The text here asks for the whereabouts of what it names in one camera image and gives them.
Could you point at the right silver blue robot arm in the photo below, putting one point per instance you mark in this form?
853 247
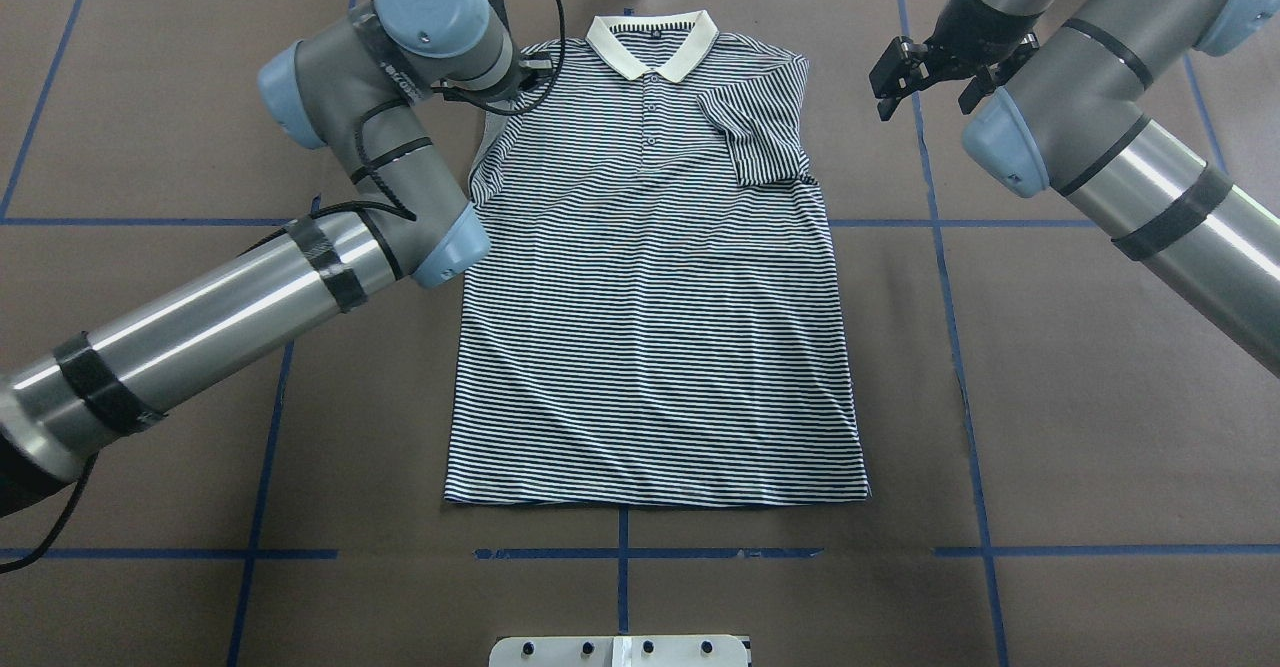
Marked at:
1052 88

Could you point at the navy white striped polo shirt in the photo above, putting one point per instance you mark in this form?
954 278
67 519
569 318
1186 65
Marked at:
658 322

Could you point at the white camera mast base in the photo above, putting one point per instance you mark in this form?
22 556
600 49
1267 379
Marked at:
623 650

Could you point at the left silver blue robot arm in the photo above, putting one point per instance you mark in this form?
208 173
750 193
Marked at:
349 89

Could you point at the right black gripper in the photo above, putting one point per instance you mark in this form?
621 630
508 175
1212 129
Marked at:
972 19

